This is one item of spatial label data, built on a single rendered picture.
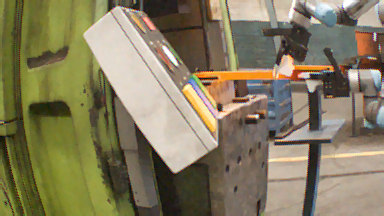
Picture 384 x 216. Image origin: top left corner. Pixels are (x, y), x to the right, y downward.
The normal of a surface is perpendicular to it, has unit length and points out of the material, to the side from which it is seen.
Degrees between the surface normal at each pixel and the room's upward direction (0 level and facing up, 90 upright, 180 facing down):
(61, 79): 90
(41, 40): 89
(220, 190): 90
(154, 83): 90
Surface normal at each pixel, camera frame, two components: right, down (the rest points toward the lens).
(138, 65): -0.04, 0.14
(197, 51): -0.46, 0.17
